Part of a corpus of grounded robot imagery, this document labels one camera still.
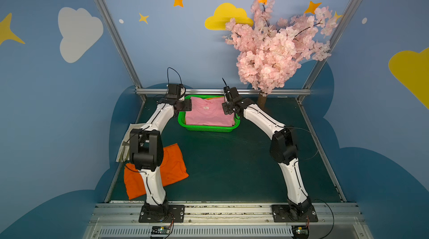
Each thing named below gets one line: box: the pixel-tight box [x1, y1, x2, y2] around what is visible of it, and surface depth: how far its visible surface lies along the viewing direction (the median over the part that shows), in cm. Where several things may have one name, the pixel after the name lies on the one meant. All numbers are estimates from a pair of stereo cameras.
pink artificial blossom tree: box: [223, 0, 338, 110], surface depth 71 cm
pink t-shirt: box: [185, 96, 236, 127], surface depth 107 cm
